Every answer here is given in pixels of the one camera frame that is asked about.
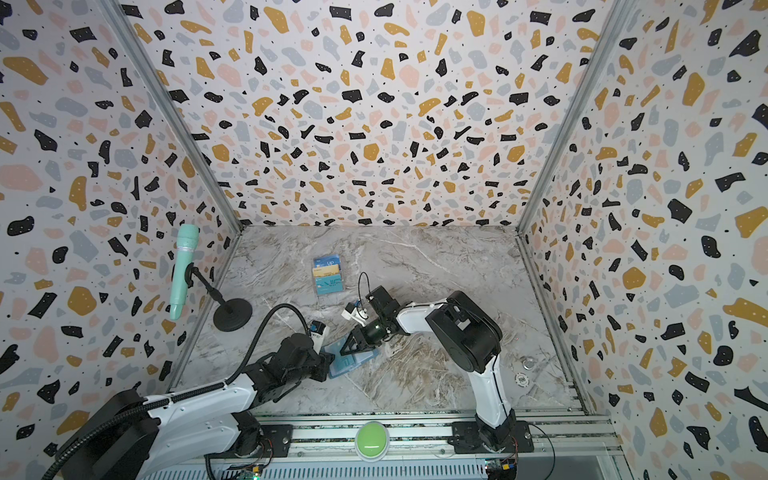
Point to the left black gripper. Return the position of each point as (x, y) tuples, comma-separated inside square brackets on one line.
[(325, 359)]

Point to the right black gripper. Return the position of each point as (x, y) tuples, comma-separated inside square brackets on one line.
[(366, 334)]

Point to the teal VIP credit card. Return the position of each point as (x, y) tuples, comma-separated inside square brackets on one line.
[(345, 364)]

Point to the blue leather card holder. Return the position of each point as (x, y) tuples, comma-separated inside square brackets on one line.
[(335, 349)]

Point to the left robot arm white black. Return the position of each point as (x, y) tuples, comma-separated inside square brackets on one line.
[(131, 436)]

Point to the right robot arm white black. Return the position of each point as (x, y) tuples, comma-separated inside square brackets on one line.
[(471, 338)]

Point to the clear box with cards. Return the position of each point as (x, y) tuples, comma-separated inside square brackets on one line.
[(327, 274)]

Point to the black microphone stand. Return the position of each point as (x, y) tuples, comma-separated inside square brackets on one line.
[(229, 315)]

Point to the green push button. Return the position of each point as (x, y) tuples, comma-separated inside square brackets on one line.
[(372, 441)]

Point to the mint green microphone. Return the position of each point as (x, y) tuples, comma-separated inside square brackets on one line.
[(186, 242)]

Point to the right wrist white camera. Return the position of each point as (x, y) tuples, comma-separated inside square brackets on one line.
[(353, 311)]

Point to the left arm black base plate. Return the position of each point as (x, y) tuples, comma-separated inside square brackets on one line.
[(264, 443)]

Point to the white ventilated cable duct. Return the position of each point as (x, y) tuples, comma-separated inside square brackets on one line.
[(418, 469)]

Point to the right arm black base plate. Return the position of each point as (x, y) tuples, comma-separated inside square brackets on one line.
[(474, 437)]

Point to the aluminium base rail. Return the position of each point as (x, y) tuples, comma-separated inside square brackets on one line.
[(448, 435)]

